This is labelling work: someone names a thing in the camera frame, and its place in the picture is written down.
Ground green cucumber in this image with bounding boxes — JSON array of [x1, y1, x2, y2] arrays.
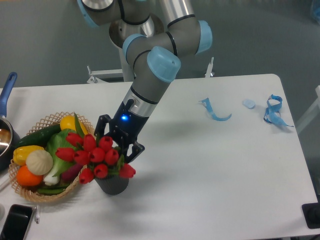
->
[[15, 124, 61, 148]]

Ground dark grey ribbed vase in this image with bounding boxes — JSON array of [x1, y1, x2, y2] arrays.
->
[[95, 175, 130, 196]]

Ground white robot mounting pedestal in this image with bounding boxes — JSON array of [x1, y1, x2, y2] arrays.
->
[[86, 14, 215, 84]]

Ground yellow lemon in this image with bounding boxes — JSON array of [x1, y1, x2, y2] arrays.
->
[[59, 115, 88, 135]]

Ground clear pen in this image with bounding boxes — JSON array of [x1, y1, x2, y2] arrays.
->
[[34, 204, 40, 224]]

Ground green pea pods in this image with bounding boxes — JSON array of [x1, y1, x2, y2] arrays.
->
[[36, 185, 68, 196]]

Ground blue handled saucepan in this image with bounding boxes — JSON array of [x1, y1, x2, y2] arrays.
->
[[0, 72, 20, 172]]

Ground green bok choy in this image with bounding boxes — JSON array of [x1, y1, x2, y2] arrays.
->
[[43, 129, 76, 186]]

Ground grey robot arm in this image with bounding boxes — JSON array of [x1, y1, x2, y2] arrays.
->
[[94, 0, 213, 163]]

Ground orange fruit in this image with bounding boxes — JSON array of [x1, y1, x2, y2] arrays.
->
[[16, 165, 43, 187]]

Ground small pale blue cap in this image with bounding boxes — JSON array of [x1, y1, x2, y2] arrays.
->
[[242, 99, 256, 110]]

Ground yellow bell pepper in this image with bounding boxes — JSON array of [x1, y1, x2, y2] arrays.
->
[[13, 145, 44, 166]]

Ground white steamed bun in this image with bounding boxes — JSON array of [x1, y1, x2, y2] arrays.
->
[[25, 150, 53, 176]]

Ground white chair frame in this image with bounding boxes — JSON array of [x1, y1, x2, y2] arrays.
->
[[295, 85, 320, 135]]

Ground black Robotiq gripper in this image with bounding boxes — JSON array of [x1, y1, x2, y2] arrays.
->
[[94, 99, 149, 164]]

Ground purple sweet potato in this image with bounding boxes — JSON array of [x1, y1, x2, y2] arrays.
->
[[61, 164, 83, 182]]

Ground black smartphone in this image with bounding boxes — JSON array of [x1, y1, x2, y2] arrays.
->
[[0, 204, 34, 240]]

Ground tangled blue tape strip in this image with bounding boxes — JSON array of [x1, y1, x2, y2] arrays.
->
[[263, 94, 294, 128]]

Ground black device at table corner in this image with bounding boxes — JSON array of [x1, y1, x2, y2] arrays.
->
[[301, 202, 320, 229]]

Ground red tulip bouquet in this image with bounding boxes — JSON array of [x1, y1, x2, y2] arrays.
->
[[55, 115, 136, 185]]

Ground curved blue tape strip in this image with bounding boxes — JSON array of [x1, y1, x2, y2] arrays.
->
[[199, 97, 232, 122]]

